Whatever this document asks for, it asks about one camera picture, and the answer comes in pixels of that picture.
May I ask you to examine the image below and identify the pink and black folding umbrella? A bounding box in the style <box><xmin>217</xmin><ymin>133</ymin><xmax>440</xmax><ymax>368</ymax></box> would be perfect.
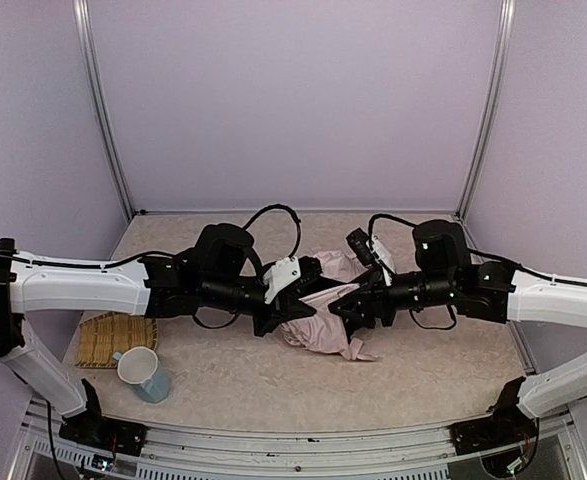
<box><xmin>280</xmin><ymin>250</ymin><xmax>379</xmax><ymax>362</ymax></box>

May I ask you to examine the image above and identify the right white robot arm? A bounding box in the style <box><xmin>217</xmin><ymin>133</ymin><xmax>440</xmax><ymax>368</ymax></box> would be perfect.
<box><xmin>329</xmin><ymin>220</ymin><xmax>587</xmax><ymax>420</ymax></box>

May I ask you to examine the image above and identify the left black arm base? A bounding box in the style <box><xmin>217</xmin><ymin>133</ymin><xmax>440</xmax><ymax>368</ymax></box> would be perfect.
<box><xmin>59</xmin><ymin>379</ymin><xmax>148</xmax><ymax>457</ymax></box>

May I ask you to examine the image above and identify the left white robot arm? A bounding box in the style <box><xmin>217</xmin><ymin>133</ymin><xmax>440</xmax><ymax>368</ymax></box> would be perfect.
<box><xmin>0</xmin><ymin>223</ymin><xmax>316</xmax><ymax>430</ymax></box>

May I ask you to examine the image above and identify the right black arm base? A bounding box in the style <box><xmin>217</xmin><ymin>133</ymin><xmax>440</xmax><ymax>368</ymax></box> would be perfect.
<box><xmin>449</xmin><ymin>398</ymin><xmax>539</xmax><ymax>455</ymax></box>

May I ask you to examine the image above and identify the light blue plastic pitcher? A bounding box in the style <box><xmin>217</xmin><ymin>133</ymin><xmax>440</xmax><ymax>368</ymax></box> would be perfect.
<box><xmin>112</xmin><ymin>346</ymin><xmax>170</xmax><ymax>404</ymax></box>

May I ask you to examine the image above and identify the woven bamboo tray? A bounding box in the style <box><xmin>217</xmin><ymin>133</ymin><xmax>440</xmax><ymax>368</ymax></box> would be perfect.
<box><xmin>75</xmin><ymin>312</ymin><xmax>158</xmax><ymax>369</ymax></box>

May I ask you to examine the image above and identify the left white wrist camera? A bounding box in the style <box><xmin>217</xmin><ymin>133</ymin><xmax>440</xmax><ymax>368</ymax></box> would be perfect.
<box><xmin>262</xmin><ymin>256</ymin><xmax>301</xmax><ymax>305</ymax></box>

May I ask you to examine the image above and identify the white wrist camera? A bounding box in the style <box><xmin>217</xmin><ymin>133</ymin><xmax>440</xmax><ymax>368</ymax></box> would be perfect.
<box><xmin>346</xmin><ymin>228</ymin><xmax>396</xmax><ymax>287</ymax></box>
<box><xmin>262</xmin><ymin>256</ymin><xmax>301</xmax><ymax>305</ymax></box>

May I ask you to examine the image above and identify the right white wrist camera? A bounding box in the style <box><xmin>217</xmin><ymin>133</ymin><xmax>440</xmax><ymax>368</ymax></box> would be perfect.
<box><xmin>346</xmin><ymin>228</ymin><xmax>396</xmax><ymax>287</ymax></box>

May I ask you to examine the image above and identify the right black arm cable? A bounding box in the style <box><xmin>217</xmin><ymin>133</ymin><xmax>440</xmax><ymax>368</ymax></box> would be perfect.
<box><xmin>367</xmin><ymin>213</ymin><xmax>587</xmax><ymax>331</ymax></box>

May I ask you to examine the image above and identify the aluminium front rail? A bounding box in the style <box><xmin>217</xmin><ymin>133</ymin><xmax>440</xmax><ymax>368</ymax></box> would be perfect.
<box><xmin>7</xmin><ymin>397</ymin><xmax>587</xmax><ymax>480</ymax></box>

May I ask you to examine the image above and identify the left aluminium frame post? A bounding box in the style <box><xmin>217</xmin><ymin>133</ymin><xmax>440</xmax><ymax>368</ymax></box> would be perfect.
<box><xmin>73</xmin><ymin>0</ymin><xmax>136</xmax><ymax>222</ymax></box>

